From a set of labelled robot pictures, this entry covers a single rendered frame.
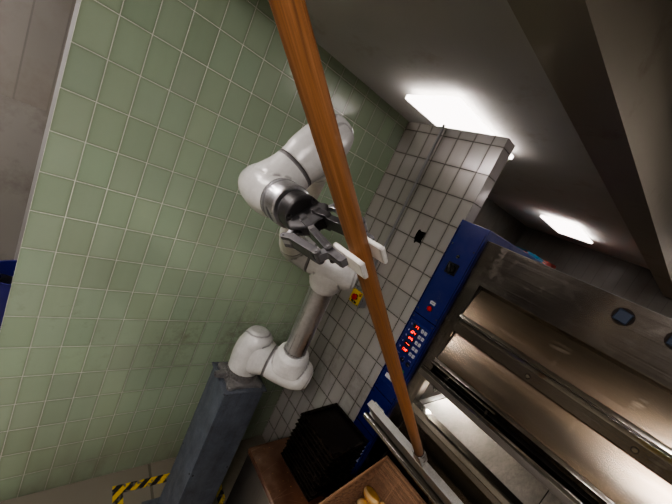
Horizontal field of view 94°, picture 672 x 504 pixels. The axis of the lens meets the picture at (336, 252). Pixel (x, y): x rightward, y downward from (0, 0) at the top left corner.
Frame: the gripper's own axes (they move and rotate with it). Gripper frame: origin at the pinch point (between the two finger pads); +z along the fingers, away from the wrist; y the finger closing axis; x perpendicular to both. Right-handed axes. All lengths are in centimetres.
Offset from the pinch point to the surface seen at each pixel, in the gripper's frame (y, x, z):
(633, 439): -59, -110, 40
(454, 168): -112, -64, -73
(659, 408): -70, -102, 41
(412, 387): -26, -140, -33
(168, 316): 54, -75, -119
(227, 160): -12, -19, -120
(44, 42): 30, 52, -337
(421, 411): -21, -144, -23
